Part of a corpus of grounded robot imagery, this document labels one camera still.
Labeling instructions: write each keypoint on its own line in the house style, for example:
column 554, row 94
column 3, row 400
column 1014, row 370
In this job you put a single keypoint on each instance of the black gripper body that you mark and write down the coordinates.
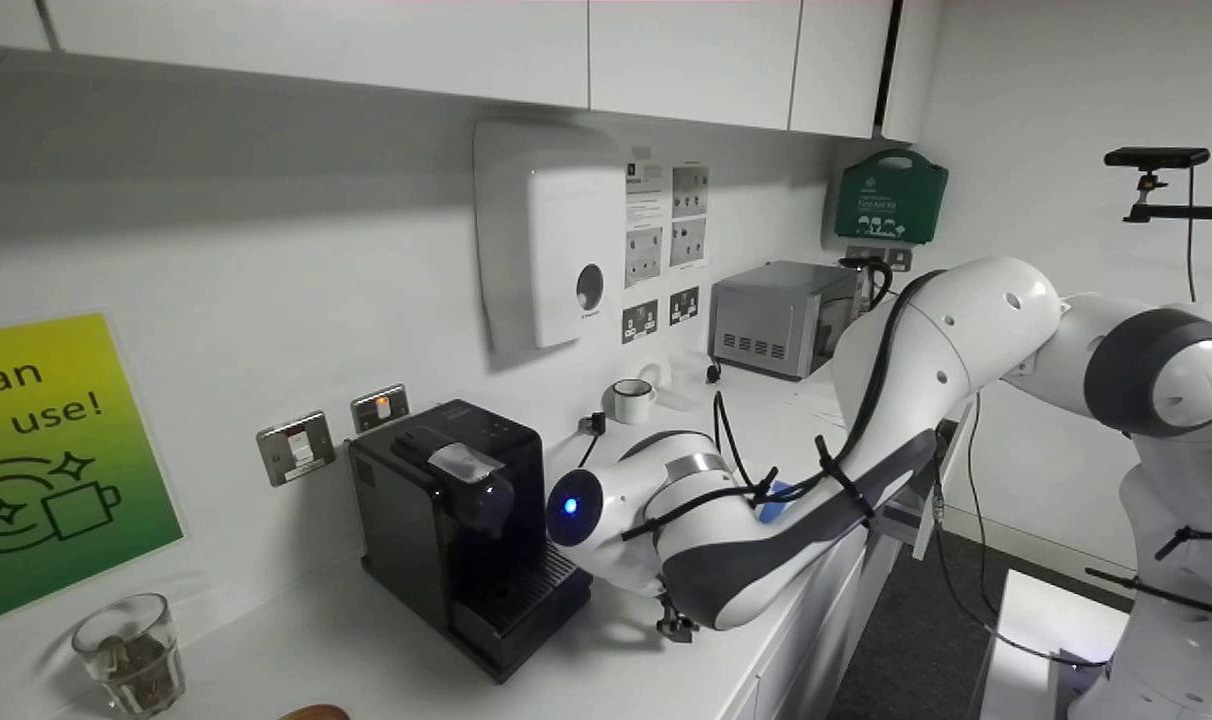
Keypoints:
column 675, row 626

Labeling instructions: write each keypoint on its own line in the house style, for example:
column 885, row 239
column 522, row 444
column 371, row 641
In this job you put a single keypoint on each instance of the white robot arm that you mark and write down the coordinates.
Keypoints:
column 951, row 332

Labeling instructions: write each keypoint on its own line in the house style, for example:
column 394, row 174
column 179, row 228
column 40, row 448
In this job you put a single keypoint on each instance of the white base cabinet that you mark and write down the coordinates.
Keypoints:
column 817, row 647

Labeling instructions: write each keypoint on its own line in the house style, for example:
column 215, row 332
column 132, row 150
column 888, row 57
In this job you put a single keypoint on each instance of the white mug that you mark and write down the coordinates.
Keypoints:
column 629, row 400

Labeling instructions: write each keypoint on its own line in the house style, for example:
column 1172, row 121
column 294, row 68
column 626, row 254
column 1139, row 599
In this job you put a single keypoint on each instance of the black coffee machine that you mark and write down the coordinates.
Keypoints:
column 444, row 535

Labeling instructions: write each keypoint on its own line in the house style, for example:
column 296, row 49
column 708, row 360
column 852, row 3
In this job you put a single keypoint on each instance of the white open drawer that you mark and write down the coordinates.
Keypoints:
column 905, row 520

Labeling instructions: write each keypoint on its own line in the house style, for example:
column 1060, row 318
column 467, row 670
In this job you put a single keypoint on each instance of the black microwave plug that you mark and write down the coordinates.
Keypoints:
column 713, row 375

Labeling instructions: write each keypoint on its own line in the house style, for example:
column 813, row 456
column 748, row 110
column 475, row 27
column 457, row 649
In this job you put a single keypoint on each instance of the silver microwave oven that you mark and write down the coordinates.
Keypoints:
column 764, row 314

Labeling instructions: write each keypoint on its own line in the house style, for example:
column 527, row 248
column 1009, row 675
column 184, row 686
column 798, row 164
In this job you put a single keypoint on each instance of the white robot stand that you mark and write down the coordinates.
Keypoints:
column 1028, row 641

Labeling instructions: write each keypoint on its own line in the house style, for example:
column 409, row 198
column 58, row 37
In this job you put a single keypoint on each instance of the brown round object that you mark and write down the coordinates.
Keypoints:
column 317, row 714

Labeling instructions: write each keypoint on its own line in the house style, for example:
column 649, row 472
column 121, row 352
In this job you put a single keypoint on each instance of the white laminated notice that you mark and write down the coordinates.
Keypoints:
column 646, row 227
column 688, row 212

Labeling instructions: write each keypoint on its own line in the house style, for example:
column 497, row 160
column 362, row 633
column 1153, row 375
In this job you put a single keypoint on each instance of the white paper towel dispenser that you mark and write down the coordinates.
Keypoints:
column 536, row 240

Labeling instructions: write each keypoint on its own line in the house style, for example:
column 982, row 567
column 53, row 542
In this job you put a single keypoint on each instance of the green first aid box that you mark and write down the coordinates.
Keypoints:
column 885, row 198

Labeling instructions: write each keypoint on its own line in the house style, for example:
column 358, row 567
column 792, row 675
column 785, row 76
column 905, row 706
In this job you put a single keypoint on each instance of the drinking glass with spoon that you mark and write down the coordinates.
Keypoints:
column 126, row 658

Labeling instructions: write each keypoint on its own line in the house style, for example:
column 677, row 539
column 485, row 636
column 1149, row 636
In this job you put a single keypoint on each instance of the green yellow poster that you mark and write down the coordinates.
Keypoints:
column 44, row 464

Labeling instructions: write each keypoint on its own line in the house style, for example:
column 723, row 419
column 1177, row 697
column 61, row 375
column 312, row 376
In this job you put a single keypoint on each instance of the steel wall socket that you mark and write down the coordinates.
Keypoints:
column 378, row 410
column 687, row 305
column 639, row 320
column 294, row 448

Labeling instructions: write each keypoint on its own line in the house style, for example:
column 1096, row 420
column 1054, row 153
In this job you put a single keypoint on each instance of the white wall cabinet unit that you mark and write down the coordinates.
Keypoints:
column 364, row 46

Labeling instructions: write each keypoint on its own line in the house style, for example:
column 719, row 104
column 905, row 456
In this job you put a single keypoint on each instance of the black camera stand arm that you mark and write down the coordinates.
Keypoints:
column 1185, row 210

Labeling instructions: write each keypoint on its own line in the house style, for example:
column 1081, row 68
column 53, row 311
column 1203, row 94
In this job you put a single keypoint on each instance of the black camera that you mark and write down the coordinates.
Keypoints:
column 1153, row 158

